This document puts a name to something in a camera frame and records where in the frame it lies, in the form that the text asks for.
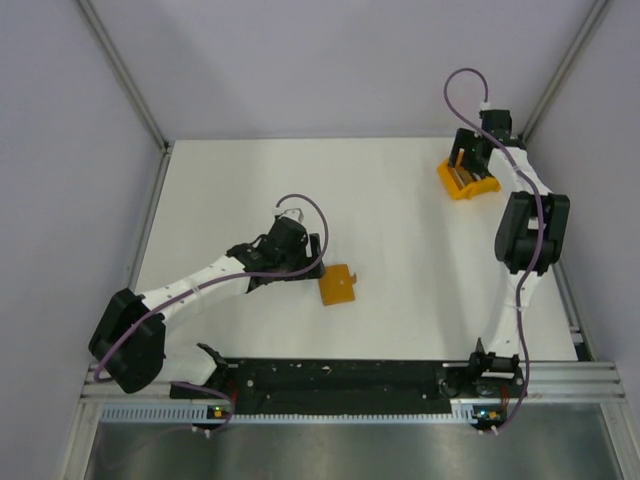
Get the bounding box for yellow leather card holder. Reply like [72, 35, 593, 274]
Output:
[318, 264, 357, 306]

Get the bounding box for yellow plastic bin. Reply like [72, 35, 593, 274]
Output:
[436, 160, 501, 200]

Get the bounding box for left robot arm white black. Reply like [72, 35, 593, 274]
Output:
[89, 215, 328, 397]

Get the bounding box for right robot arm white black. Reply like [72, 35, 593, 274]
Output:
[438, 105, 570, 396]

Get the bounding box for credit cards in bin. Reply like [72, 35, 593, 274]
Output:
[450, 168, 476, 188]

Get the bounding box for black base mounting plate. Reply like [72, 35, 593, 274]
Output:
[170, 358, 524, 414]

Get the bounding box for metal sheet front panel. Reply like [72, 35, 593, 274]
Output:
[86, 408, 623, 479]

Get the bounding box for aluminium frame post right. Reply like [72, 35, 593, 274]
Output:
[519, 0, 613, 144]

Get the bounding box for aluminium frame post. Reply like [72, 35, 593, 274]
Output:
[74, 0, 170, 152]
[519, 0, 613, 144]

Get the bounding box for grey slotted cable duct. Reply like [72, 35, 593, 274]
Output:
[100, 403, 502, 426]

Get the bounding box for aluminium frame post left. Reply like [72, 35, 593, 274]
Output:
[74, 0, 170, 152]

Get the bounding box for aluminium frame rail front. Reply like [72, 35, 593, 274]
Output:
[79, 362, 629, 401]

